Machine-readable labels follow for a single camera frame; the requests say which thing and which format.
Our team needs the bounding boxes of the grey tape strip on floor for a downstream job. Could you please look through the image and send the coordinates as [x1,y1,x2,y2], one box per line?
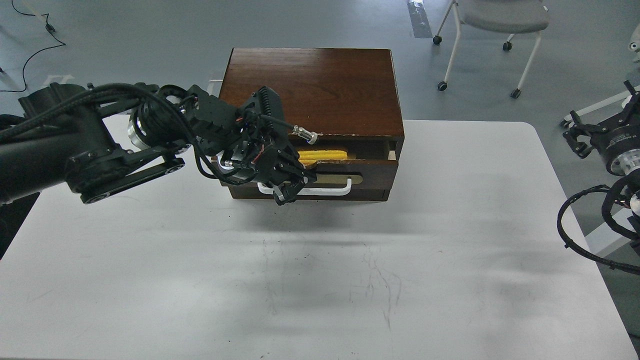
[406,0,433,39]

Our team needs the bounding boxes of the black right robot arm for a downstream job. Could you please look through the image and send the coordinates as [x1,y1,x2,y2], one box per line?
[557,80,640,276]

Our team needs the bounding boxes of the black cable on floor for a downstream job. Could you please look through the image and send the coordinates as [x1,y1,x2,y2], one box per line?
[0,0,67,93]

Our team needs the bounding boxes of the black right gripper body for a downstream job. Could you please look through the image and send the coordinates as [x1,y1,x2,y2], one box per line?
[563,90,640,176]

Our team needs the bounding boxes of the yellow toy corn cob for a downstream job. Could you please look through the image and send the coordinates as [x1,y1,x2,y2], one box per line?
[297,149,349,169]

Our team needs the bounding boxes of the wooden drawer with white handle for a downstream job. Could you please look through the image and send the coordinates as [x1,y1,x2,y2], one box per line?
[220,140,401,197]

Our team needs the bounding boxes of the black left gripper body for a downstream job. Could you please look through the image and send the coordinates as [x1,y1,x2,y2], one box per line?
[187,86,299,186]

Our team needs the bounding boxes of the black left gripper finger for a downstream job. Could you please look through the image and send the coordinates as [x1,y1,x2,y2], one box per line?
[272,180,307,206]
[285,162,318,185]

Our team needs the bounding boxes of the dark wooden cabinet box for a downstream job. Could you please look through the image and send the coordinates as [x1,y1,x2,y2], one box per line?
[219,47,405,201]

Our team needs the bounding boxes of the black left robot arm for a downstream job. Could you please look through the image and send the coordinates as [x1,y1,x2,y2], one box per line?
[0,83,318,254]

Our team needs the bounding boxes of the grey office chair on wheels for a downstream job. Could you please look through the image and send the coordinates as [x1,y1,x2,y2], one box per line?
[432,0,551,99]

